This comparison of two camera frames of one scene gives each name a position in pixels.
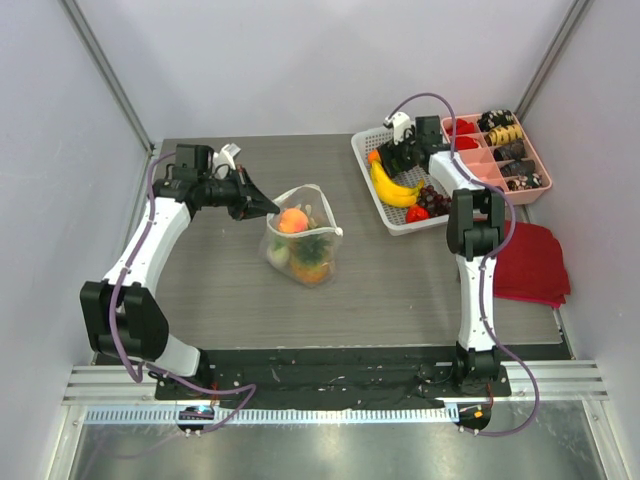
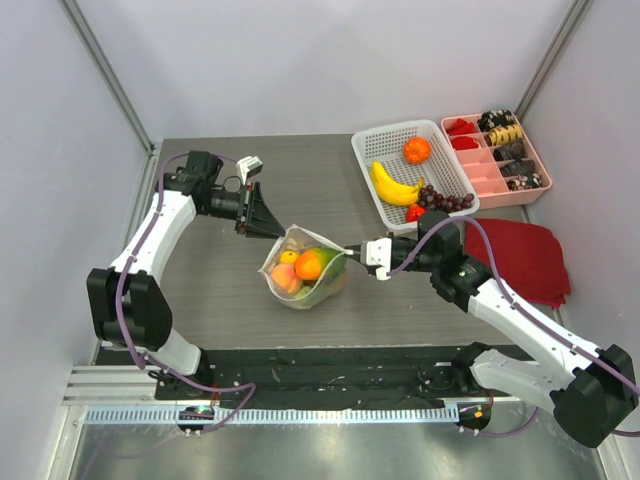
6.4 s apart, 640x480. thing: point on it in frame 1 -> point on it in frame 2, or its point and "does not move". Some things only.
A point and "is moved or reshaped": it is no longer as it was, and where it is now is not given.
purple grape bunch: [435, 203] does not move
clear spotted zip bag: [298, 245] is moved or reshaped
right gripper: [396, 156] -> [395, 253]
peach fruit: [293, 220] -> [285, 276]
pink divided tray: [494, 149] does not move
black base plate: [327, 379] does not move
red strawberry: [416, 214] does not move
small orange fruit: [373, 155] -> [288, 257]
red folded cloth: [531, 267] does not move
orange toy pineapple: [309, 257] -> [333, 284]
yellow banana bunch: [393, 194] does not move
